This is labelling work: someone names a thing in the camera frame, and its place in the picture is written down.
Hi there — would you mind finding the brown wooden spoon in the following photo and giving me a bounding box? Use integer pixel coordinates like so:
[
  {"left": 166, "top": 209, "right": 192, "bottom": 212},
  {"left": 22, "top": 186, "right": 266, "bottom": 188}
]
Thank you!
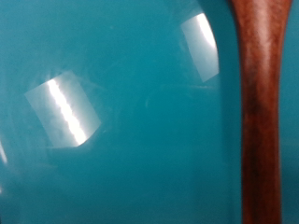
[{"left": 228, "top": 0, "right": 293, "bottom": 224}]

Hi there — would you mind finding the blue plate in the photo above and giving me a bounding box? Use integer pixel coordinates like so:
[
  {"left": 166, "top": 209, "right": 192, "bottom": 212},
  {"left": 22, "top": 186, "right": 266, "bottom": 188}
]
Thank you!
[{"left": 0, "top": 0, "right": 299, "bottom": 224}]

